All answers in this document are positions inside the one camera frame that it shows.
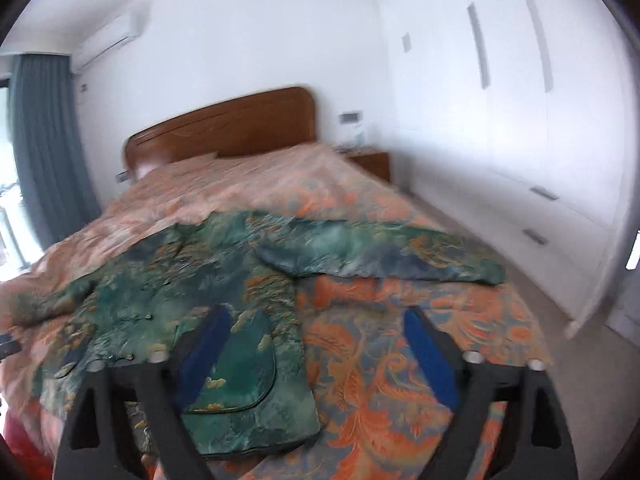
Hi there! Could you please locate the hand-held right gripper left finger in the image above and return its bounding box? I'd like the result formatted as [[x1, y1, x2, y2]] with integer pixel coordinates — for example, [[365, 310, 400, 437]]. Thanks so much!
[[54, 304, 233, 480]]

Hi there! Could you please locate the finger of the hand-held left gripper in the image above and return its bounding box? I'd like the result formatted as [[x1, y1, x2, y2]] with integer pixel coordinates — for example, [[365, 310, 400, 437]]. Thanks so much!
[[0, 332, 22, 360]]

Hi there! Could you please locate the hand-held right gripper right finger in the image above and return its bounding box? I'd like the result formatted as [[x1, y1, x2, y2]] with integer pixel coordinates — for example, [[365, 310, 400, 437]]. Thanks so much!
[[403, 306, 579, 480]]

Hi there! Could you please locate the green blue floral pillow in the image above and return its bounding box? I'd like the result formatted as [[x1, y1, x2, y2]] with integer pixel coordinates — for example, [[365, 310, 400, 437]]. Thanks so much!
[[12, 210, 507, 461]]

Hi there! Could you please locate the orange floral bedspread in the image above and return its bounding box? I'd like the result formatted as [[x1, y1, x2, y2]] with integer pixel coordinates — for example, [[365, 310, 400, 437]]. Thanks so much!
[[0, 142, 556, 480]]

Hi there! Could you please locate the red cloth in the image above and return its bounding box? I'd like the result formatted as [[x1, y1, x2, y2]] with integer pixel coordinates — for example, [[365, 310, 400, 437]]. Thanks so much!
[[0, 405, 56, 480]]

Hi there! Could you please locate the window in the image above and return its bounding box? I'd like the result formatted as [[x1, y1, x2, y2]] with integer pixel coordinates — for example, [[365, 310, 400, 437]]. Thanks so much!
[[0, 77, 31, 271]]

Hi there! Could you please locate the grey-blue curtain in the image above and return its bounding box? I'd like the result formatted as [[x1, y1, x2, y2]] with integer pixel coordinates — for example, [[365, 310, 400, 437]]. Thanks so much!
[[7, 54, 103, 266]]

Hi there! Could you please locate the wooden nightstand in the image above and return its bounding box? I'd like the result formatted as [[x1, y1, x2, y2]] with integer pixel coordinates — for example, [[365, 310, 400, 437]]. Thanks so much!
[[345, 151, 392, 183]]

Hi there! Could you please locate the wooden headboard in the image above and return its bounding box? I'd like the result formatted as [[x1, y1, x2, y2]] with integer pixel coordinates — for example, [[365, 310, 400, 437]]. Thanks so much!
[[123, 86, 319, 183]]

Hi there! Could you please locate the white wardrobe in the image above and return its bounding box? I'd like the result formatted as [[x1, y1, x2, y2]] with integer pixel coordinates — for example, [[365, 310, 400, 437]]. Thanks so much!
[[365, 0, 631, 326]]

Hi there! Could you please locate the white air conditioner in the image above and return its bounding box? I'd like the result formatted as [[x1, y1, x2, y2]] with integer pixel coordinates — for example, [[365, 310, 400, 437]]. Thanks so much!
[[70, 2, 153, 73]]

